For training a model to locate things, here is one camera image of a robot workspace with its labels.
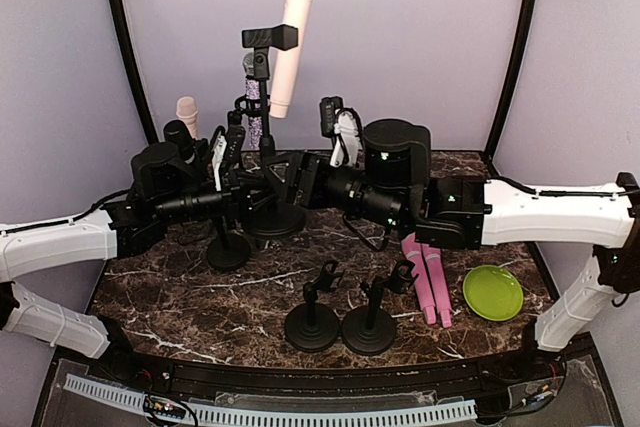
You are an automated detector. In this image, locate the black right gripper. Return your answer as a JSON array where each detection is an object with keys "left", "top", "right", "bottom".
[{"left": 260, "top": 147, "right": 410, "bottom": 232}]

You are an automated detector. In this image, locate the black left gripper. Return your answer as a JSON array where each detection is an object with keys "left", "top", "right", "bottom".
[{"left": 154, "top": 167, "right": 279, "bottom": 230}]

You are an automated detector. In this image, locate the black stand with clip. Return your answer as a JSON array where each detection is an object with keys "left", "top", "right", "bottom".
[{"left": 242, "top": 24, "right": 306, "bottom": 240}]

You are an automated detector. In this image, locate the black round-base stand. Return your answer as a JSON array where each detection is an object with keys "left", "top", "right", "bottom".
[
  {"left": 284, "top": 260, "right": 344, "bottom": 353},
  {"left": 341, "top": 260, "right": 418, "bottom": 356}
]

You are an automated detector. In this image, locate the pink microphone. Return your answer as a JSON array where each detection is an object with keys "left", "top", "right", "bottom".
[
  {"left": 401, "top": 233, "right": 437, "bottom": 325},
  {"left": 422, "top": 244, "right": 452, "bottom": 328}
]

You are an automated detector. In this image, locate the black round-base stand front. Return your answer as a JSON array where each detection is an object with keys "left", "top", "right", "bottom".
[{"left": 341, "top": 260, "right": 418, "bottom": 356}]

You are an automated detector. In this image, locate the beige microphone tall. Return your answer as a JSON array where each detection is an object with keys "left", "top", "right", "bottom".
[{"left": 270, "top": 0, "right": 313, "bottom": 119}]

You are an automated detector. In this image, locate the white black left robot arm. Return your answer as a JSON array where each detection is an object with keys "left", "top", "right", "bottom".
[{"left": 1, "top": 142, "right": 274, "bottom": 383}]

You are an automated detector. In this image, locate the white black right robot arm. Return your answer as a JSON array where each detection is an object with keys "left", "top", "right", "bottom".
[{"left": 262, "top": 119, "right": 639, "bottom": 381}]

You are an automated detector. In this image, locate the black stand back left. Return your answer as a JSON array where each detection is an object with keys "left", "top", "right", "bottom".
[{"left": 205, "top": 138, "right": 253, "bottom": 272}]

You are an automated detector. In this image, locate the glitter silver-head microphone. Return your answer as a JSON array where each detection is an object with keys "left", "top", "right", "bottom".
[{"left": 243, "top": 49, "right": 270, "bottom": 156}]

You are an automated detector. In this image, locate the black microphone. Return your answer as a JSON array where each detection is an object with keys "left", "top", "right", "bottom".
[{"left": 163, "top": 119, "right": 196, "bottom": 163}]

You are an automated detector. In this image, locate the small beige microphone back left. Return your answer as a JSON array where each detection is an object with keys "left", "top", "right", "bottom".
[{"left": 176, "top": 96, "right": 199, "bottom": 139}]

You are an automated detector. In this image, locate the green plate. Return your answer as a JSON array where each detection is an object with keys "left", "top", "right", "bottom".
[{"left": 463, "top": 265, "right": 524, "bottom": 322}]

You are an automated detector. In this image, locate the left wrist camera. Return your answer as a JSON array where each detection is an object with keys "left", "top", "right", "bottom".
[{"left": 207, "top": 125, "right": 246, "bottom": 191}]

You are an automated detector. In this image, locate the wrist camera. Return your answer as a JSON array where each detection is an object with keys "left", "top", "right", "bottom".
[
  {"left": 319, "top": 96, "right": 363, "bottom": 168},
  {"left": 207, "top": 125, "right": 246, "bottom": 191}
]

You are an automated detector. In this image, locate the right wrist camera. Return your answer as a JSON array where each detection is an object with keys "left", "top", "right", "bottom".
[{"left": 319, "top": 96, "right": 363, "bottom": 168}]

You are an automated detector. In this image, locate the black tripod shock-mount stand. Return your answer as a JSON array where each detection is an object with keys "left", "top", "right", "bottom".
[{"left": 227, "top": 94, "right": 272, "bottom": 157}]

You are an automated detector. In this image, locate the black front rail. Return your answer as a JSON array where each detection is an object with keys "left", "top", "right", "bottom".
[{"left": 134, "top": 351, "right": 527, "bottom": 398}]

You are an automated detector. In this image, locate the white cable duct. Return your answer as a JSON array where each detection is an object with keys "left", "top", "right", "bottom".
[{"left": 63, "top": 374, "right": 477, "bottom": 426}]

